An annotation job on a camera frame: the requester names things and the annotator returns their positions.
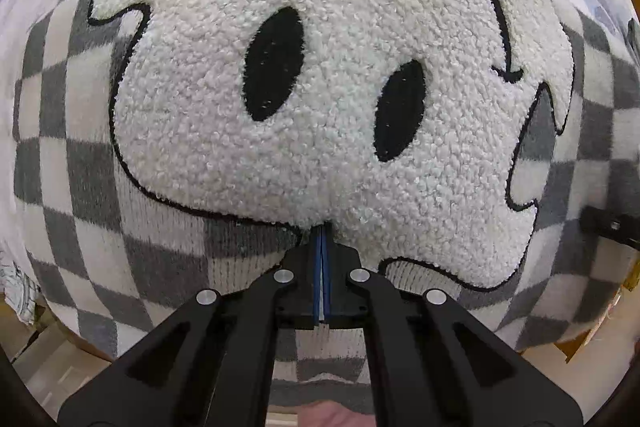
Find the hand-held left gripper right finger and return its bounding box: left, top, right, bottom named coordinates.
left=322, top=227, right=583, bottom=427

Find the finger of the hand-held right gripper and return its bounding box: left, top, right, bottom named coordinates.
left=580, top=204, right=640, bottom=253

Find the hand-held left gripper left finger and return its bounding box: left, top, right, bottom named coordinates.
left=57, top=227, right=323, bottom=427

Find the grey white checkered cardigan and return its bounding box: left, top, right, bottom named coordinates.
left=10, top=0, right=640, bottom=413

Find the person's left leg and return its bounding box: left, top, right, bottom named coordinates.
left=295, top=399, right=381, bottom=427

